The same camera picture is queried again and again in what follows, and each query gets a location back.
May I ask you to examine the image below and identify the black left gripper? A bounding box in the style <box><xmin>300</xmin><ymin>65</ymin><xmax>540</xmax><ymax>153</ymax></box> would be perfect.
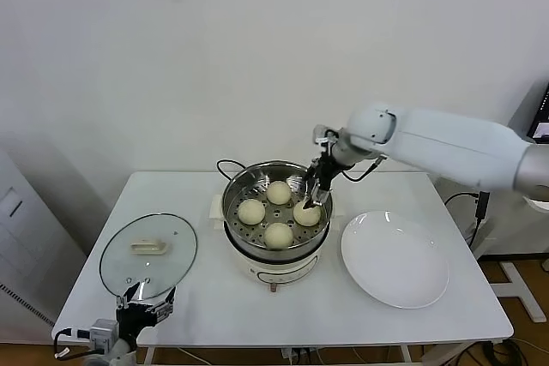
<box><xmin>114</xmin><ymin>282</ymin><xmax>178</xmax><ymax>341</ymax></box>

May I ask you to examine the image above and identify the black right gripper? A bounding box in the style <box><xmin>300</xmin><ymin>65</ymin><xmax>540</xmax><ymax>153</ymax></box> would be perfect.
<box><xmin>301</xmin><ymin>151</ymin><xmax>343</xmax><ymax>212</ymax></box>

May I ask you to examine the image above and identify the white steamed baozi bun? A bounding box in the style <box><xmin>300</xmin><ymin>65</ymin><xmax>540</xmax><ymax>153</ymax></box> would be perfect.
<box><xmin>265</xmin><ymin>180</ymin><xmax>292</xmax><ymax>206</ymax></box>
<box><xmin>292</xmin><ymin>202</ymin><xmax>323</xmax><ymax>228</ymax></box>
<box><xmin>263</xmin><ymin>221</ymin><xmax>295</xmax><ymax>251</ymax></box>
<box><xmin>237</xmin><ymin>199</ymin><xmax>267</xmax><ymax>226</ymax></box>

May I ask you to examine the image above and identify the glass lid cream handle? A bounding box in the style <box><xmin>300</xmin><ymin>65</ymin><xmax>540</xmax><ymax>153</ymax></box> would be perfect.
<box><xmin>99</xmin><ymin>212</ymin><xmax>200</xmax><ymax>301</ymax></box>

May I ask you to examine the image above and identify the cream electric cooker base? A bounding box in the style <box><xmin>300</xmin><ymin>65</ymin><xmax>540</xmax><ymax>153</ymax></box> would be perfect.
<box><xmin>208</xmin><ymin>192</ymin><xmax>347</xmax><ymax>295</ymax></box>

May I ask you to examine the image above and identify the white round plate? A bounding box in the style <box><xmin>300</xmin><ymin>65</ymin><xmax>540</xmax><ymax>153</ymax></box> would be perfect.
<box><xmin>341</xmin><ymin>210</ymin><xmax>451</xmax><ymax>309</ymax></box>

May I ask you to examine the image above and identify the white cabinet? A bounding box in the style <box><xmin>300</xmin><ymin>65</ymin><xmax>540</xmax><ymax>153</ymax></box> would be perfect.
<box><xmin>0</xmin><ymin>145</ymin><xmax>89</xmax><ymax>344</ymax></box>

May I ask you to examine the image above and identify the black laptop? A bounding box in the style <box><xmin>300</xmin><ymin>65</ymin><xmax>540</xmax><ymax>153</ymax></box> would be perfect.
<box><xmin>528</xmin><ymin>81</ymin><xmax>549</xmax><ymax>142</ymax></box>

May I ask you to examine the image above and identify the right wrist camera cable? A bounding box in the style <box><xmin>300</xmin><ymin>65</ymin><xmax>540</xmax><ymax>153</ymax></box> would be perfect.
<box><xmin>341</xmin><ymin>154</ymin><xmax>386</xmax><ymax>183</ymax></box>

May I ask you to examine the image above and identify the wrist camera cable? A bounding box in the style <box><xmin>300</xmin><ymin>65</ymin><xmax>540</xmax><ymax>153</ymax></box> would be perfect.
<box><xmin>341</xmin><ymin>154</ymin><xmax>386</xmax><ymax>183</ymax></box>
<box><xmin>53</xmin><ymin>327</ymin><xmax>92</xmax><ymax>358</ymax></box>

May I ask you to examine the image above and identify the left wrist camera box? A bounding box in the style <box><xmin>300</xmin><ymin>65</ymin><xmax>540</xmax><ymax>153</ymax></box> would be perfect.
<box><xmin>88</xmin><ymin>318</ymin><xmax>119</xmax><ymax>350</ymax></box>

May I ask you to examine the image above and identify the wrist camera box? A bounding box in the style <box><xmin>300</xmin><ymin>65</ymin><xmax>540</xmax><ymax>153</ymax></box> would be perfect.
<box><xmin>311</xmin><ymin>124</ymin><xmax>340</xmax><ymax>147</ymax></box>
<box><xmin>88</xmin><ymin>318</ymin><xmax>119</xmax><ymax>350</ymax></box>

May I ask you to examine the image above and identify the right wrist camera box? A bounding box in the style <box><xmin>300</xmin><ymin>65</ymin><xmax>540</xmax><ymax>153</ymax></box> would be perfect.
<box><xmin>311</xmin><ymin>124</ymin><xmax>340</xmax><ymax>147</ymax></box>

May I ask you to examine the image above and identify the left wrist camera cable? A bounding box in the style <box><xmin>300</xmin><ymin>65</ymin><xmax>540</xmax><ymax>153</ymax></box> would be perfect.
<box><xmin>53</xmin><ymin>327</ymin><xmax>92</xmax><ymax>358</ymax></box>

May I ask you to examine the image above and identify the black cooker power cable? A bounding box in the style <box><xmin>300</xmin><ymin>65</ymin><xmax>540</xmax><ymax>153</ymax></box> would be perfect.
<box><xmin>215</xmin><ymin>159</ymin><xmax>249</xmax><ymax>182</ymax></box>

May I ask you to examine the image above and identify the black cable with adapter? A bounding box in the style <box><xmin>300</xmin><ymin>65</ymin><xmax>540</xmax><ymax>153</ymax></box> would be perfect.
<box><xmin>443</xmin><ymin>189</ymin><xmax>491</xmax><ymax>251</ymax></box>

